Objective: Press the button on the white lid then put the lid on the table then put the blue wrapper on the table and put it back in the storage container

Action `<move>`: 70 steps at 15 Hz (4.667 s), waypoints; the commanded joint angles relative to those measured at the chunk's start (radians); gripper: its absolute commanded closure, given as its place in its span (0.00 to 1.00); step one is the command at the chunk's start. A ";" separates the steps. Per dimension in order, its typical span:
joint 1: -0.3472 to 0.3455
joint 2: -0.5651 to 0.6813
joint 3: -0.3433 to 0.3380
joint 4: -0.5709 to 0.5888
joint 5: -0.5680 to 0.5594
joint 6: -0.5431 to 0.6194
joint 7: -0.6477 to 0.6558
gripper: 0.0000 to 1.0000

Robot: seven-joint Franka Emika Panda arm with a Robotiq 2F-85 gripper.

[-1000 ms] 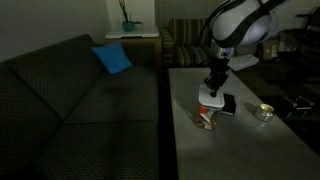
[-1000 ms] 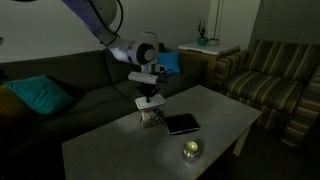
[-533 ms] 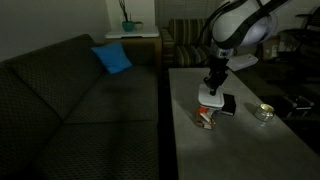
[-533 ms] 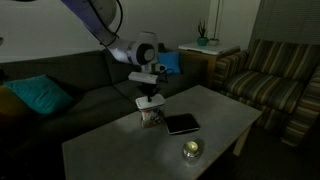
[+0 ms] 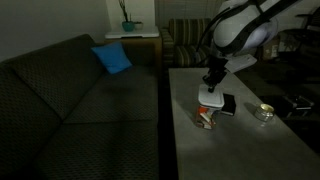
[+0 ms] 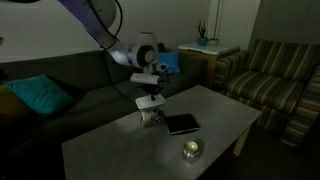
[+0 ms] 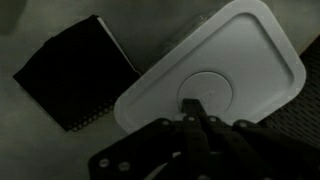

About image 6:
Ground green spiky plant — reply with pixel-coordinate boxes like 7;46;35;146
197;19;209;39

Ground window blinds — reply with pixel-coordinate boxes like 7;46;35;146
248;0;320;46

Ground teal pillow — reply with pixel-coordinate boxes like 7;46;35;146
3;73;75;116

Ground candle in glass jar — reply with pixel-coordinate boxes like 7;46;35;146
181;139;202;161

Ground striped armchair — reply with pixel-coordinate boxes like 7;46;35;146
212;38;320;148

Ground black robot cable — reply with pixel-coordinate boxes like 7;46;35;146
111;0;124;43

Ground teal plant pot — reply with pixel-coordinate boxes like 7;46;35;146
196;36;210;47

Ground small white pot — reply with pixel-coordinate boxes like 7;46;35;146
208;38;221;47

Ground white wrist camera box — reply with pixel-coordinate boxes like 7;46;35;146
129;72;161;89

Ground dark patterned sofa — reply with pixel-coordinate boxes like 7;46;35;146
0;42;214;180

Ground black spiral notebook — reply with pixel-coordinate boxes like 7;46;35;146
164;113;201;136

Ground mustard pillow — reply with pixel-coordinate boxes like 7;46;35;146
0;83;26;129

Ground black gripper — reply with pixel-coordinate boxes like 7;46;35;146
143;83;164;102

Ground clear plastic container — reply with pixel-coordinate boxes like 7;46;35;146
139;107;165;129

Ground blue pillow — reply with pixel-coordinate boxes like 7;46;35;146
155;50;182;75

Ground wooden side table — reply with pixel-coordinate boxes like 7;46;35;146
178;49;242;90

